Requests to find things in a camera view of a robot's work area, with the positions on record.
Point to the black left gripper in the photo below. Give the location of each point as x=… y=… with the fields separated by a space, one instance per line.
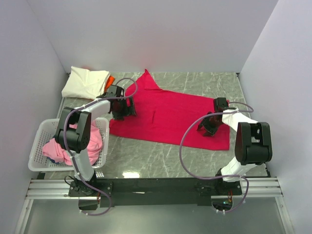
x=128 y=110

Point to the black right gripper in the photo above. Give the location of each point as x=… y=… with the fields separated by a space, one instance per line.
x=205 y=120

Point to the red t shirt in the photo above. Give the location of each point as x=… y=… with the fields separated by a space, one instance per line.
x=161 y=116

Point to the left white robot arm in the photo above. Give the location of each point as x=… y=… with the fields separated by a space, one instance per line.
x=74 y=131

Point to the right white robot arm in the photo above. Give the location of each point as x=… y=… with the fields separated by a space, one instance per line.
x=253 y=145

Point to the folded cream t shirt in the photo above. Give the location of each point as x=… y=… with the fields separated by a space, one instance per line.
x=86 y=84

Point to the black base beam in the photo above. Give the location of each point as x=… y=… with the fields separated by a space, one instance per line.
x=152 y=191

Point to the white plastic basket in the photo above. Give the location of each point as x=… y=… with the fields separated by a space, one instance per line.
x=40 y=163

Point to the pink t shirt in basket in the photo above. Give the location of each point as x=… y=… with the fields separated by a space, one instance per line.
x=54 y=150

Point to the aluminium rail frame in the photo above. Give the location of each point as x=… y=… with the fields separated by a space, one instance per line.
x=53 y=189

